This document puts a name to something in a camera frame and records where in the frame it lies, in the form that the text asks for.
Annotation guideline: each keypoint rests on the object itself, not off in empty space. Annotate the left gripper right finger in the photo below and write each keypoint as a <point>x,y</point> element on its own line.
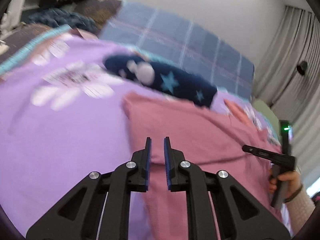
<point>218,206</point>

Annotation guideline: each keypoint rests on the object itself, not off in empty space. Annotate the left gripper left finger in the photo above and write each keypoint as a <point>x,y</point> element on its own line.
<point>98,206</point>

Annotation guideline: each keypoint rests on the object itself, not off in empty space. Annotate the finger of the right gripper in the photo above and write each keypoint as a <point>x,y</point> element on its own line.
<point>261,153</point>

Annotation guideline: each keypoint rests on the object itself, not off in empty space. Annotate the pink long-sleeve shirt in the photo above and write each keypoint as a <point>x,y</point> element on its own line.
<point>211,140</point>

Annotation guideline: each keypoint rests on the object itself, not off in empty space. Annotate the person's right hand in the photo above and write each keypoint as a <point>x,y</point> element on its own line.
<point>292,178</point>

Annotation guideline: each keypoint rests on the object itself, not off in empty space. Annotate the cream knit sweater sleeve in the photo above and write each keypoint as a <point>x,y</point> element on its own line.
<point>300,207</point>

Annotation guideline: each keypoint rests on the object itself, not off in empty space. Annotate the green pillow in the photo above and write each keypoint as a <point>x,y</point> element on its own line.
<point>269,116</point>

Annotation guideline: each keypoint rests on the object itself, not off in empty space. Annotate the orange folded garment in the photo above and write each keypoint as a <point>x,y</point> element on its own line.
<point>238,112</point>

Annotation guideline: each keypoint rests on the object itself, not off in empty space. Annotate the beige curtain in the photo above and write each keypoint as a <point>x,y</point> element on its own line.
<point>293,97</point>

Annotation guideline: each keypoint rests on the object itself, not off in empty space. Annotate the black floor lamp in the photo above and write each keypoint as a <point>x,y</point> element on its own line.
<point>302,67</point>

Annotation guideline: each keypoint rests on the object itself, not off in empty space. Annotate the navy star-pattern folded garment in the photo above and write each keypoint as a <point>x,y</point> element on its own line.
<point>162,77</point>

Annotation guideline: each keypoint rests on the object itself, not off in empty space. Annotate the purple floral bedspread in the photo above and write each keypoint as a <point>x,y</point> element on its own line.
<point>62,117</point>

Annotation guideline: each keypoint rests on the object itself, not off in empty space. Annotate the blue plaid quilt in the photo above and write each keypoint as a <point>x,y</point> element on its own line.
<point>169,38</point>

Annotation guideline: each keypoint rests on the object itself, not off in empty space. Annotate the brown patterned bedding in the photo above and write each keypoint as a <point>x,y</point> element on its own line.
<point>88,15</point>

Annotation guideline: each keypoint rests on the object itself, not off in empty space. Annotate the dark teal knit blanket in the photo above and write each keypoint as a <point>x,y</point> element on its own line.
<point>55,18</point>

